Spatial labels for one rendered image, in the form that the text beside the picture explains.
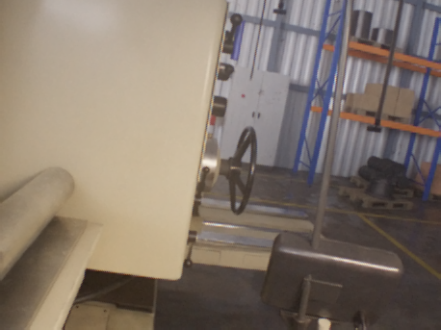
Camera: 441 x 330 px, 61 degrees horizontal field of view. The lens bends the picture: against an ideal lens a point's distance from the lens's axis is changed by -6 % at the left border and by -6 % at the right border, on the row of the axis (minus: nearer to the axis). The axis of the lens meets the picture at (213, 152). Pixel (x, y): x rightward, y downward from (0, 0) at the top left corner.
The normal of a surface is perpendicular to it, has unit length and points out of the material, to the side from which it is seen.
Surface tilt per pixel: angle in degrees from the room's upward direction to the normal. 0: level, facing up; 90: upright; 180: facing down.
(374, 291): 109
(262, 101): 90
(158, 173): 90
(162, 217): 90
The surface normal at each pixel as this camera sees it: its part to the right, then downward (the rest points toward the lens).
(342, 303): -0.21, 0.46
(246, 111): 0.10, 0.18
